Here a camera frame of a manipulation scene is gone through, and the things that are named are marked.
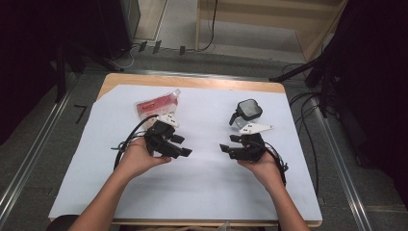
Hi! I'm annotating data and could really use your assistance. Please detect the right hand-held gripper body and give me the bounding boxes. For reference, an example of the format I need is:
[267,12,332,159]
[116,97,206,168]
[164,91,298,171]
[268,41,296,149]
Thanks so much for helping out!
[229,122,274,163]

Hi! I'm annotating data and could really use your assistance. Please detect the metal floor rail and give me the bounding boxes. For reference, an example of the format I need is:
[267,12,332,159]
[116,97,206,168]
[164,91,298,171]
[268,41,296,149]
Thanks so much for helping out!
[123,68,270,83]
[316,105,373,231]
[0,75,81,222]

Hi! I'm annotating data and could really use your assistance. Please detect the light wooden frame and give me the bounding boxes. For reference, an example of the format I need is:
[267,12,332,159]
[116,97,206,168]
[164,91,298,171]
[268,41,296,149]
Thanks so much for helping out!
[194,0,349,63]

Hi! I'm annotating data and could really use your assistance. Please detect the person's left hand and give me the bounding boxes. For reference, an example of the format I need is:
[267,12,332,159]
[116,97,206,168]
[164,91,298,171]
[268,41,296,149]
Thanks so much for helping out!
[114,138,172,179]

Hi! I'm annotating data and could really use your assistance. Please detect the white paper sheet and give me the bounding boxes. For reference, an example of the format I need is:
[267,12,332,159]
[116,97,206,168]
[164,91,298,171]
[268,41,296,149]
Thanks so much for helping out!
[47,84,322,222]

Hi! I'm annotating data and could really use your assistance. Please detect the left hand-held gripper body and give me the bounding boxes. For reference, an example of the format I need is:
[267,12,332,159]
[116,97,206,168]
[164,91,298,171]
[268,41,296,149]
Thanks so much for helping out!
[143,114,182,159]

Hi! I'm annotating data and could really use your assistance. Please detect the black curtain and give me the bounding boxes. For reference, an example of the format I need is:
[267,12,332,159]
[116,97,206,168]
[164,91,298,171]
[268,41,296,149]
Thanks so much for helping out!
[333,0,408,206]
[0,0,97,145]

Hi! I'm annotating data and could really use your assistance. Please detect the black floor cables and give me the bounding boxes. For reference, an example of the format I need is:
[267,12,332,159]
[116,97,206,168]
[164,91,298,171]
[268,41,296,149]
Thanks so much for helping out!
[282,62,341,196]

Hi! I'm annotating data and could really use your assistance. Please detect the left hand-held gripper cable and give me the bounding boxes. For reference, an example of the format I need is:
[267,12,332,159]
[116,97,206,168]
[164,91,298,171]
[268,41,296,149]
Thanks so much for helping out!
[111,114,160,171]

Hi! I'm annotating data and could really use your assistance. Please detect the wooden table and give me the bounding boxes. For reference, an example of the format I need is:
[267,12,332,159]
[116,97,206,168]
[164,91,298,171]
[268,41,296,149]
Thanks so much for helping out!
[47,72,323,228]

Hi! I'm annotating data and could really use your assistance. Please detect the black angled tape mark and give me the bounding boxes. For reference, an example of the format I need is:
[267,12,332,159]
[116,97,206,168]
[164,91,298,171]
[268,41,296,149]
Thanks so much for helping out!
[73,104,89,125]

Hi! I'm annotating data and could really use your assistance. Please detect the dark cabinet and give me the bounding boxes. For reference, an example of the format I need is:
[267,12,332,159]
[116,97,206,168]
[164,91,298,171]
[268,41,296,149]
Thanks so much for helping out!
[95,0,141,61]

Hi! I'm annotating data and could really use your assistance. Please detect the red and clear refill pouch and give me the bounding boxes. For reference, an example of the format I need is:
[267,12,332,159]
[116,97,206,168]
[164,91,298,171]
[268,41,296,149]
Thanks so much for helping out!
[134,88,182,130]

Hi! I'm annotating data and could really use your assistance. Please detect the black tripod stand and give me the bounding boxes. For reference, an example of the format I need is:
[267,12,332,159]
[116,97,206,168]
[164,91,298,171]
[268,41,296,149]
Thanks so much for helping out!
[268,47,341,118]

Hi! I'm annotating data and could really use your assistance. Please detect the person's right hand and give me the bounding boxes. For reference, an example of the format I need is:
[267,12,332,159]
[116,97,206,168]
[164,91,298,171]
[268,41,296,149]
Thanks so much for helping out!
[237,152,285,191]

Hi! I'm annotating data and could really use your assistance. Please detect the white floor cable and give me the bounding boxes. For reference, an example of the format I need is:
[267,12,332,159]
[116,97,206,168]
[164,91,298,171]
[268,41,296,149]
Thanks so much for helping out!
[110,44,140,70]

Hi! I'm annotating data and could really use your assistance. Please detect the hanging black cable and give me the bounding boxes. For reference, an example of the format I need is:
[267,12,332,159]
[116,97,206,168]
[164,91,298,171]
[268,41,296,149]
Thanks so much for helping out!
[195,0,219,52]

